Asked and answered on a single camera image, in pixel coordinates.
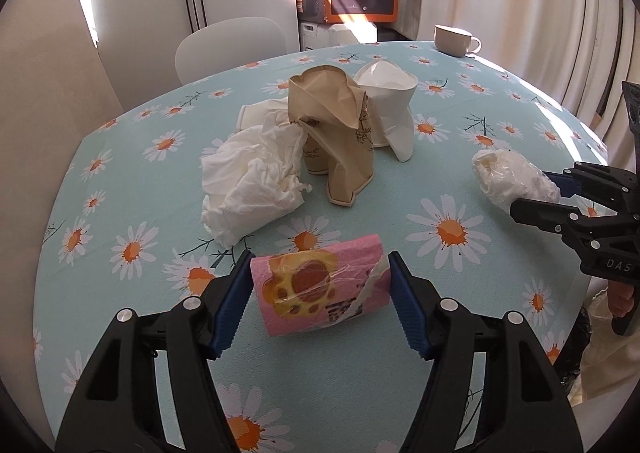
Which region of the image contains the cream curtain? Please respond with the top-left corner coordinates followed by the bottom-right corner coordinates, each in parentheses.
top-left (400, 0), bottom-right (640, 144)

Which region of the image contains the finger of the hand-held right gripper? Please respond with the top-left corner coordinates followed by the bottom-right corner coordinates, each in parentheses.
top-left (510, 198), bottom-right (637, 260)
top-left (544, 160), bottom-right (637, 214)

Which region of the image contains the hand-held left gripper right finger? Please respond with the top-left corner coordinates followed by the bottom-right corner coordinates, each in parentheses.
top-left (387, 250), bottom-right (586, 453)

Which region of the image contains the daisy print blue tablecloth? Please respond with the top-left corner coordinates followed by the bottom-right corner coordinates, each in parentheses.
top-left (32, 40), bottom-right (611, 453)

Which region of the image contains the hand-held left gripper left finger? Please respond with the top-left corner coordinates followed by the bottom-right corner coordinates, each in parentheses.
top-left (54, 249), bottom-right (257, 453)

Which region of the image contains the person's right hand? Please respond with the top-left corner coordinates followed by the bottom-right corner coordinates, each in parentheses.
top-left (608, 284), bottom-right (640, 320)

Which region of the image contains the crushed white paper cup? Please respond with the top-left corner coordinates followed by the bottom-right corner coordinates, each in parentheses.
top-left (353, 59), bottom-right (418, 163)

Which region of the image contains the pink tissue packet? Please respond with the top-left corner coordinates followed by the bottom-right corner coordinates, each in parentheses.
top-left (250, 234), bottom-right (392, 338)

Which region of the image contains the white tissue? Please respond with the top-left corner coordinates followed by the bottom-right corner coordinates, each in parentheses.
top-left (200, 123), bottom-right (313, 250)

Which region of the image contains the white storage box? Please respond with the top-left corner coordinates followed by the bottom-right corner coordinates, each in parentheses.
top-left (299, 22), bottom-right (381, 51)

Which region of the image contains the white chair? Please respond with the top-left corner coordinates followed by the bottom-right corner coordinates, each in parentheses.
top-left (175, 17), bottom-right (288, 86)

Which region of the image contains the white mug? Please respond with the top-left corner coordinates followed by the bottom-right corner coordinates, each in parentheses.
top-left (433, 24), bottom-right (482, 57)

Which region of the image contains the clear plastic bag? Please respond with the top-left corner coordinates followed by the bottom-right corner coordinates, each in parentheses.
top-left (471, 149), bottom-right (562, 208)

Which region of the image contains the crushed brown paper cup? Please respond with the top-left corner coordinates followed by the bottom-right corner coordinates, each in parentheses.
top-left (288, 66), bottom-right (375, 208)

